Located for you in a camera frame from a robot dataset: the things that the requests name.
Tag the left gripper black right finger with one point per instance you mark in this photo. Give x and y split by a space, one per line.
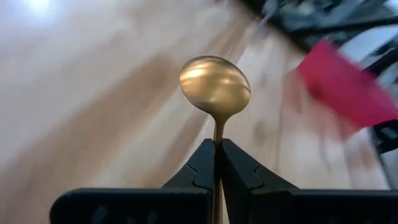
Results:
280 208

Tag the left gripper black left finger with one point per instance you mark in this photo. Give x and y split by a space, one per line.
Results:
140 205

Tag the gold spoon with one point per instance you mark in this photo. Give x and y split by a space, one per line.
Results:
214 87

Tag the red plastic bin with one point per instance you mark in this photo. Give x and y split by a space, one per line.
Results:
345 87

